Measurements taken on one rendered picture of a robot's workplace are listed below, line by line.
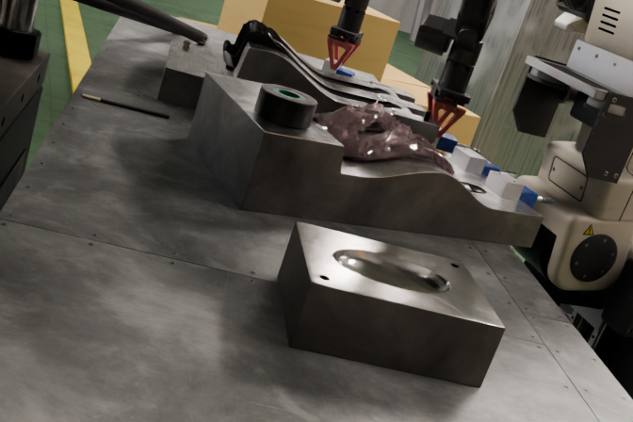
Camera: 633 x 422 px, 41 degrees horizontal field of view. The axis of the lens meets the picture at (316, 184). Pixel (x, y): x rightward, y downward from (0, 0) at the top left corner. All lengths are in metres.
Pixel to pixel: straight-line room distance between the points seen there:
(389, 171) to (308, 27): 2.36
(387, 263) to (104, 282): 0.30
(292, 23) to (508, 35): 1.57
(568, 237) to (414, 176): 0.57
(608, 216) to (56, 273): 1.16
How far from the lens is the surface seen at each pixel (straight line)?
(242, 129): 1.13
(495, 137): 4.76
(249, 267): 0.95
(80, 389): 0.69
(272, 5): 3.43
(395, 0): 11.57
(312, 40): 3.54
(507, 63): 4.65
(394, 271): 0.92
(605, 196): 1.70
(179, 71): 1.48
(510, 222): 1.33
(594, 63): 1.75
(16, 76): 1.48
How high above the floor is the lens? 1.19
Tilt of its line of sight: 17 degrees down
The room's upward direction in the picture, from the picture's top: 18 degrees clockwise
